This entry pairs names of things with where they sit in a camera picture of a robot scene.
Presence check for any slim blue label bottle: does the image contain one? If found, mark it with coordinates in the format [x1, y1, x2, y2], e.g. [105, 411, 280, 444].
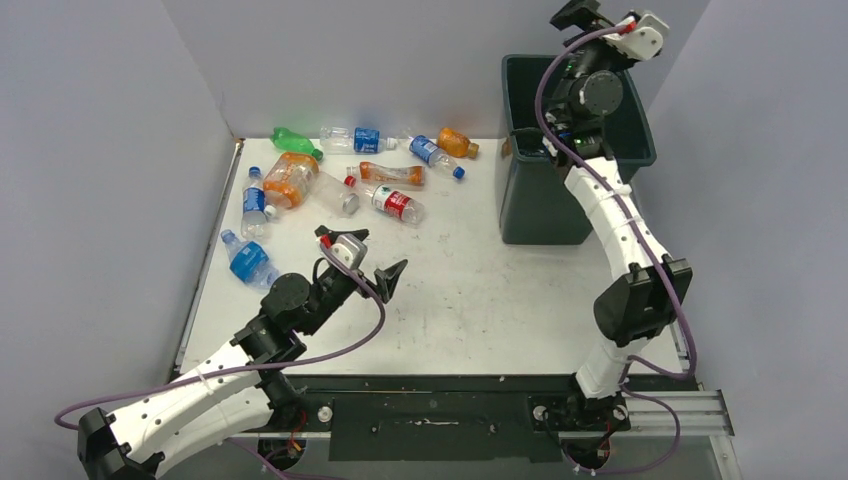
[241, 166, 268, 241]

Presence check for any orange juice bottle far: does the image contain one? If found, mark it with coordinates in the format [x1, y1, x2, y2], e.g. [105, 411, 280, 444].
[437, 127, 479, 159]

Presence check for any clear bottle blue label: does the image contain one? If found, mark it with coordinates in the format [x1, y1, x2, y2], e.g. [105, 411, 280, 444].
[319, 127, 399, 154]

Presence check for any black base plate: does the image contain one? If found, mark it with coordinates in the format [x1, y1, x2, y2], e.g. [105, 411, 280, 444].
[211, 374, 637, 465]

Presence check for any large orange label bottle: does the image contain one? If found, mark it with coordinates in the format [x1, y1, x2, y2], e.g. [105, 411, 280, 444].
[263, 152, 320, 209]

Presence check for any blue label bottle blue cap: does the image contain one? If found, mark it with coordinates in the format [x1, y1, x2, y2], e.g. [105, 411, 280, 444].
[408, 135, 465, 181]

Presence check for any dark green plastic bin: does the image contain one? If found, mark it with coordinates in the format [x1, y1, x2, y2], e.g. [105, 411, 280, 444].
[495, 55, 656, 245]

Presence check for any flattened orange label bottle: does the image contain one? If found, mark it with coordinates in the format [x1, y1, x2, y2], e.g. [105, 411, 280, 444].
[346, 162, 426, 188]

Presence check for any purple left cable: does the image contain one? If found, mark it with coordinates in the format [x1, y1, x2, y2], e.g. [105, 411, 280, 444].
[52, 241, 388, 432]

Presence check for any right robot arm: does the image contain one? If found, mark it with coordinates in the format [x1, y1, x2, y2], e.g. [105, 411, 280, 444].
[497, 1, 693, 428]

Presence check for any blue label bottle edge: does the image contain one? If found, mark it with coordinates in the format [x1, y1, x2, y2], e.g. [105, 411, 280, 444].
[220, 229, 280, 291]

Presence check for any clear bottle silver cap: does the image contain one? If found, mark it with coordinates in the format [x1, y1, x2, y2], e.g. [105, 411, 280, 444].
[310, 172, 360, 216]

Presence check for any Nongfu bottle red white label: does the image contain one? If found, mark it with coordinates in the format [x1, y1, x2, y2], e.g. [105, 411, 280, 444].
[344, 176, 426, 225]

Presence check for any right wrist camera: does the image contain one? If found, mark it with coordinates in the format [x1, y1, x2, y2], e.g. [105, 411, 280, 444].
[602, 10, 670, 62]

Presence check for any green plastic bottle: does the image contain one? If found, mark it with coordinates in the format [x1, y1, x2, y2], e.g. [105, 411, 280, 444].
[270, 127, 324, 162]

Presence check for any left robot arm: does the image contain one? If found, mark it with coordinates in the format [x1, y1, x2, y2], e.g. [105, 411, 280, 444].
[77, 226, 375, 479]

